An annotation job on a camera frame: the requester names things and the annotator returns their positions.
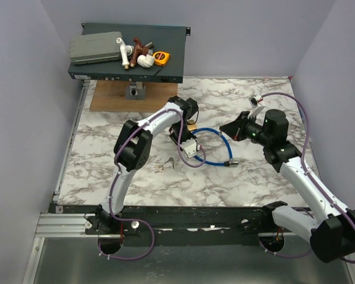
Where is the white pipe faucet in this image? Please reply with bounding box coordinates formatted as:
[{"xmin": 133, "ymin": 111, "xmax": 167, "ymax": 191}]
[{"xmin": 116, "ymin": 37, "xmax": 134, "ymax": 70}]

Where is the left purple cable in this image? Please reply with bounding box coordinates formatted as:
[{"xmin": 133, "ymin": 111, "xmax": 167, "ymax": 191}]
[{"xmin": 99, "ymin": 108, "xmax": 206, "ymax": 262}]

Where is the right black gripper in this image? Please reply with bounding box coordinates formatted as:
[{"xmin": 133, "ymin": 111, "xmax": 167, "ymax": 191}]
[{"xmin": 220, "ymin": 111, "xmax": 272, "ymax": 147}]

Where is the brass padlock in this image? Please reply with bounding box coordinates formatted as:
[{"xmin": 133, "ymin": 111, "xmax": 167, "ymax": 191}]
[{"xmin": 187, "ymin": 120, "xmax": 197, "ymax": 132}]

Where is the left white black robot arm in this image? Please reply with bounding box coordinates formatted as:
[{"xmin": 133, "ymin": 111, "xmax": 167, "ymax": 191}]
[{"xmin": 92, "ymin": 96, "xmax": 201, "ymax": 234}]

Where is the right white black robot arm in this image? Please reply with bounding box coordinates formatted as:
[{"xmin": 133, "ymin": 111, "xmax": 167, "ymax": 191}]
[{"xmin": 220, "ymin": 109, "xmax": 355, "ymax": 263}]

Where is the brown tap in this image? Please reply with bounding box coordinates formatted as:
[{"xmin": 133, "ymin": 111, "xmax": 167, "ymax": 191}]
[{"xmin": 130, "ymin": 37, "xmax": 149, "ymax": 67}]

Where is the small black object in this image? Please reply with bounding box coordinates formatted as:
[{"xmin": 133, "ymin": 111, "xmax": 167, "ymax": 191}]
[{"xmin": 145, "ymin": 41, "xmax": 154, "ymax": 49}]

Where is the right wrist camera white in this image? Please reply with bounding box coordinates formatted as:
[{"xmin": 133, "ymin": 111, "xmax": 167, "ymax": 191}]
[{"xmin": 248, "ymin": 95, "xmax": 265, "ymax": 118}]

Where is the aluminium extrusion rail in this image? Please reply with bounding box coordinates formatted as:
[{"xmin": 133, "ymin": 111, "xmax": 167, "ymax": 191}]
[{"xmin": 35, "ymin": 212, "xmax": 89, "ymax": 238}]

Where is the grey metal bracket stand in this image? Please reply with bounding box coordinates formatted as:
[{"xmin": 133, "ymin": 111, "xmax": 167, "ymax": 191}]
[{"xmin": 125, "ymin": 82, "xmax": 146, "ymax": 101}]

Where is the grey plastic case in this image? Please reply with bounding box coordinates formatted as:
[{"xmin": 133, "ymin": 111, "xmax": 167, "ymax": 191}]
[{"xmin": 69, "ymin": 31, "xmax": 122, "ymax": 65}]

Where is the silver key bunch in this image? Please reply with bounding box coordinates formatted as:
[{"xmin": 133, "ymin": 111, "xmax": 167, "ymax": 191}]
[{"xmin": 154, "ymin": 157, "xmax": 175, "ymax": 173}]

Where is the blue cable lock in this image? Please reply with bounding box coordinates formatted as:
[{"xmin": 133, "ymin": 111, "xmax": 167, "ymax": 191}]
[{"xmin": 192, "ymin": 127, "xmax": 239, "ymax": 167}]

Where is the dark rack server unit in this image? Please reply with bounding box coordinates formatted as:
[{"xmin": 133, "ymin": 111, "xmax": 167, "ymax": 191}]
[{"xmin": 68, "ymin": 22, "xmax": 189, "ymax": 83}]

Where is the wooden board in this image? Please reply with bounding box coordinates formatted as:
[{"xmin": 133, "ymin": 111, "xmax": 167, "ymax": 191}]
[{"xmin": 89, "ymin": 80, "xmax": 178, "ymax": 113}]

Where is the white pipe elbow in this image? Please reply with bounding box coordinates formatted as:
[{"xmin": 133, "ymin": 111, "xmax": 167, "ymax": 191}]
[{"xmin": 137, "ymin": 54, "xmax": 155, "ymax": 68}]

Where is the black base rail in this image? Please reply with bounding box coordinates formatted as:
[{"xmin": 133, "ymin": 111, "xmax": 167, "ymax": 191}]
[{"xmin": 47, "ymin": 204, "xmax": 302, "ymax": 248}]

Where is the yellow tape measure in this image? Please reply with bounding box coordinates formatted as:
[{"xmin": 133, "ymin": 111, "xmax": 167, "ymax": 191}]
[{"xmin": 153, "ymin": 51, "xmax": 170, "ymax": 66}]

